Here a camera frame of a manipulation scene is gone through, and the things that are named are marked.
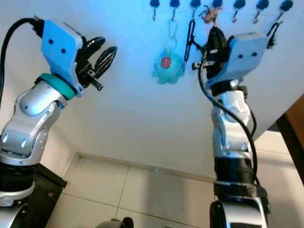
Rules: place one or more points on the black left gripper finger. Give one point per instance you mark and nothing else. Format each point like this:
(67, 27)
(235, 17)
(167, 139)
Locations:
(105, 61)
(94, 47)

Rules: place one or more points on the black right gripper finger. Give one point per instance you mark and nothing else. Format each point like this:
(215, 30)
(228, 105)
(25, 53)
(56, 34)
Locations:
(221, 40)
(212, 39)

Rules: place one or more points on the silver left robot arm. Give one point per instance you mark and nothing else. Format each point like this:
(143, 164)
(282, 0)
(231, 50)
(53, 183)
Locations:
(28, 128)

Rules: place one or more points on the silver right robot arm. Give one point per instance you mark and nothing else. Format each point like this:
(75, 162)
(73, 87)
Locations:
(232, 137)

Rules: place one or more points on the blue capped metal hook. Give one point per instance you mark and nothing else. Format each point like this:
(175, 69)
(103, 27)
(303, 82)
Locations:
(287, 5)
(154, 4)
(239, 4)
(217, 3)
(195, 3)
(262, 4)
(175, 4)

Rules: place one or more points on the black carabiner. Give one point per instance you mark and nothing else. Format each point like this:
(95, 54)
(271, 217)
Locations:
(187, 54)

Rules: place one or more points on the teal octopus plush charm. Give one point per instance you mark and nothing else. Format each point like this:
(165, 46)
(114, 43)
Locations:
(167, 69)

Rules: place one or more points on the dark brown wooden table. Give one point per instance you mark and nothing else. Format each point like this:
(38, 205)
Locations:
(294, 128)

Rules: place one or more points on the black low cabinet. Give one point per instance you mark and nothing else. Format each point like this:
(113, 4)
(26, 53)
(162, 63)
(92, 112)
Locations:
(47, 199)

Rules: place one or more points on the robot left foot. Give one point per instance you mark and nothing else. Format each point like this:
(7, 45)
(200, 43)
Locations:
(114, 223)

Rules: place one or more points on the light blue right wrist camera mount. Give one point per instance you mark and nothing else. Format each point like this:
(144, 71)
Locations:
(247, 54)

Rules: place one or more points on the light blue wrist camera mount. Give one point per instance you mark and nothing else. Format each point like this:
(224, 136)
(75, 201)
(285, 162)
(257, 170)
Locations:
(61, 47)
(247, 54)

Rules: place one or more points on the light blue left wrist camera mount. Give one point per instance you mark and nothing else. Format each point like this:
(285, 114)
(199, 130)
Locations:
(61, 47)

